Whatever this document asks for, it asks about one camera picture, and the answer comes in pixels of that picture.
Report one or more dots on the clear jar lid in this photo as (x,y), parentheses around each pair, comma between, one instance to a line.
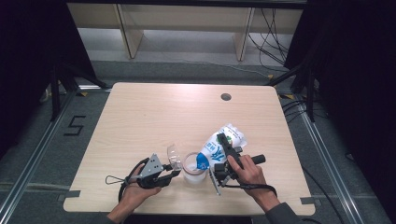
(174,155)

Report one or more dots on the clear glass jar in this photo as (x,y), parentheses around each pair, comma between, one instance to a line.
(194,178)

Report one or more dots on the light wooden shelf unit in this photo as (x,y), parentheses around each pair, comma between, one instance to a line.
(186,18)

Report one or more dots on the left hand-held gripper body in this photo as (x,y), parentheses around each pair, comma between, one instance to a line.
(152,166)

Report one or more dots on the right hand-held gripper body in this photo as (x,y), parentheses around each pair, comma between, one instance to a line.
(224,174)

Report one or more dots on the white and blue pouch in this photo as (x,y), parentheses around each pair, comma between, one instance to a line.
(211,146)

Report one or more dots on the person's left hand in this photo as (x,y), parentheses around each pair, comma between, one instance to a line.
(135,196)

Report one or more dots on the aluminium floor rail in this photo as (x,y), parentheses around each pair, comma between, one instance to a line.
(327,161)
(34,155)

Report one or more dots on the black metal stand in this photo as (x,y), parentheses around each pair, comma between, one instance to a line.
(309,93)
(55,96)

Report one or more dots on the person's right hand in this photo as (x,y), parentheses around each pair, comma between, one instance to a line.
(249,172)

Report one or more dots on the grey tape strip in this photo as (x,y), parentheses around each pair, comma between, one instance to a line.
(70,195)
(307,200)

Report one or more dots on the dark curtain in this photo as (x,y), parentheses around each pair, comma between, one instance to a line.
(25,62)
(358,77)

